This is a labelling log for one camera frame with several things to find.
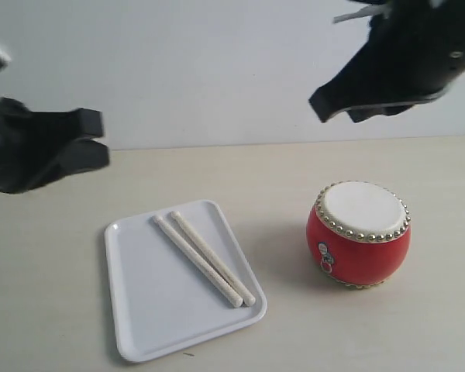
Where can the horizontal white wooden drumstick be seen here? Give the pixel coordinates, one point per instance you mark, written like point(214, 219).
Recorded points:
point(206, 269)

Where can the vertical white wooden drumstick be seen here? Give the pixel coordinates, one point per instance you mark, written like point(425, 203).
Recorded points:
point(235, 283)

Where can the small red Chinese drum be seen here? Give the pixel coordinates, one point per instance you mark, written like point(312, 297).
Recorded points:
point(358, 233)

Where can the white rectangular plastic tray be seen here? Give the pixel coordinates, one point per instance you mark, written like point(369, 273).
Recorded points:
point(161, 302)

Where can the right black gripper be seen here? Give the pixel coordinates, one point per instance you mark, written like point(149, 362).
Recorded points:
point(416, 50)

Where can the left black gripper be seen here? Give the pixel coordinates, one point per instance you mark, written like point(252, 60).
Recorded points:
point(68, 135)

